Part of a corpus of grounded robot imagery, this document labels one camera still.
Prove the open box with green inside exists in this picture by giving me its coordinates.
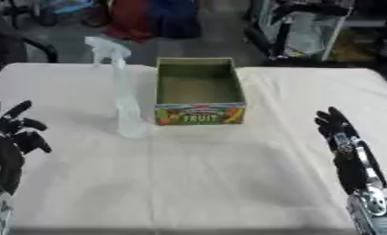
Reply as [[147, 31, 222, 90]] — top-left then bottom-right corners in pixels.
[[153, 57, 249, 126]]

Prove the clear spray bottle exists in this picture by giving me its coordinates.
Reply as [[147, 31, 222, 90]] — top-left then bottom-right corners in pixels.
[[83, 36, 152, 140]]

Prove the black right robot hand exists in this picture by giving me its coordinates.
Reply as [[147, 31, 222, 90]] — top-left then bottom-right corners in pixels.
[[314, 106, 387, 196]]

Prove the red and blue cloth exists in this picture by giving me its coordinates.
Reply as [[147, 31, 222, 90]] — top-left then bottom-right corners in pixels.
[[102, 0, 204, 43]]

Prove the black and white metal frame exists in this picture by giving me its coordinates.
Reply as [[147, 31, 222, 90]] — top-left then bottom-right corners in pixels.
[[241, 0, 356, 62]]

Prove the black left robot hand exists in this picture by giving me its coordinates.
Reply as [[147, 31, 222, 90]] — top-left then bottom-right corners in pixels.
[[0, 94, 54, 196]]

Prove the black chair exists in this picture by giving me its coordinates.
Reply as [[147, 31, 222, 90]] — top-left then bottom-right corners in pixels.
[[0, 0, 61, 81]]

